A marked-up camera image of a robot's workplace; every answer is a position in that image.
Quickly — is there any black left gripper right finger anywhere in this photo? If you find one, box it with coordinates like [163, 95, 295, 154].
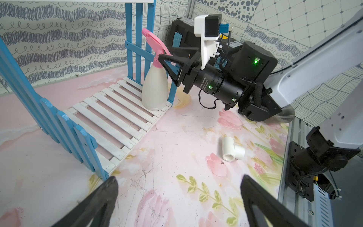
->
[240, 175, 308, 227]

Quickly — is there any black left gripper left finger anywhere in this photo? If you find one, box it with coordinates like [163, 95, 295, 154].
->
[54, 176, 118, 227]

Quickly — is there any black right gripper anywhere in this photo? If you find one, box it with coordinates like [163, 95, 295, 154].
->
[158, 54, 201, 94]

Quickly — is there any white pink spray bottle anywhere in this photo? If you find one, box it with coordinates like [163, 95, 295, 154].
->
[141, 28, 171, 111]

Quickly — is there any blue white slatted shelf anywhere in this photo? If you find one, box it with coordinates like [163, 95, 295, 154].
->
[1, 1, 176, 180]

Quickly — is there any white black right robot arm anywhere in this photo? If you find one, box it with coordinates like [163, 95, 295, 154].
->
[158, 11, 363, 180]

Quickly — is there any black yellow toolbox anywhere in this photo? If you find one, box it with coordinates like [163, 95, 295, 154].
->
[166, 19, 242, 52]

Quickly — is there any aluminium mounting rail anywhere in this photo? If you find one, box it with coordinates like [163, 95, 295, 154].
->
[278, 117, 334, 227]

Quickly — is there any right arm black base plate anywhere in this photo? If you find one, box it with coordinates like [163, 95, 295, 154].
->
[285, 141, 314, 202]

